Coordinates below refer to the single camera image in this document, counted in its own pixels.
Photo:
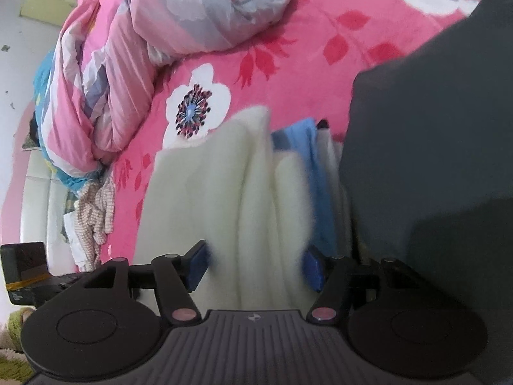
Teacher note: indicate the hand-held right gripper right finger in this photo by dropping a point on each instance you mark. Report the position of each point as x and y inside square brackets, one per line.
[312, 268]

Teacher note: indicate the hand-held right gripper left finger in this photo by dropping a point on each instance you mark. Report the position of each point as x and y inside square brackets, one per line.
[198, 264]

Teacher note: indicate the white deer print fleece garment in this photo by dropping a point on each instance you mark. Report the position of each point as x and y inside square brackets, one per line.
[208, 192]

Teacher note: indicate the tan checkered garment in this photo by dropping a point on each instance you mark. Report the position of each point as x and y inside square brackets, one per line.
[96, 208]

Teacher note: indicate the white and pink headboard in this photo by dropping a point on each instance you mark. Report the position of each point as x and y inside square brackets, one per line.
[40, 208]

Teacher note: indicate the blue folded cloth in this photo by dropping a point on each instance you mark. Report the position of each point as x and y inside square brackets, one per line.
[316, 176]

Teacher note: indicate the dark grey folded cloth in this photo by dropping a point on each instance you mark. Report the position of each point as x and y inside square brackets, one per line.
[433, 148]

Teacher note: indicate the pink floral bed sheet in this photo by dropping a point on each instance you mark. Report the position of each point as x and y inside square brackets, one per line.
[304, 60]

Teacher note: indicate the pink and grey quilt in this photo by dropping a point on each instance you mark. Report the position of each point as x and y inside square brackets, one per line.
[120, 48]

